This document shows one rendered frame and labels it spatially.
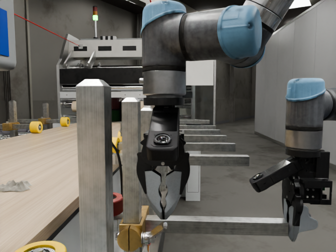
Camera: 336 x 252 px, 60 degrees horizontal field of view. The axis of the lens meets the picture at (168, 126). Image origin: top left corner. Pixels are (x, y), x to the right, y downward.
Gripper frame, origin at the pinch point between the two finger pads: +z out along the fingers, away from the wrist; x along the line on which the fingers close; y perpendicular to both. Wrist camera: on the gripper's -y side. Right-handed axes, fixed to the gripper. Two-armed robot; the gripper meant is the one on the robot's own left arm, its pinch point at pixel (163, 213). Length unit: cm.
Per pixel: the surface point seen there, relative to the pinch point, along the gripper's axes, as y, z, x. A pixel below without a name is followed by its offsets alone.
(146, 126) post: 36.2, -11.7, 7.7
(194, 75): 264, -43, -13
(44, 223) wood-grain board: 3.2, 3.8, 23.0
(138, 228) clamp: 10.4, 7.5, 6.1
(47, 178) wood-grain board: 34, 4, 37
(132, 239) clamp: 8.4, 9.1, 7.0
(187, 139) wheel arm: 90, 0, -5
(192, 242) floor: 173, 94, -10
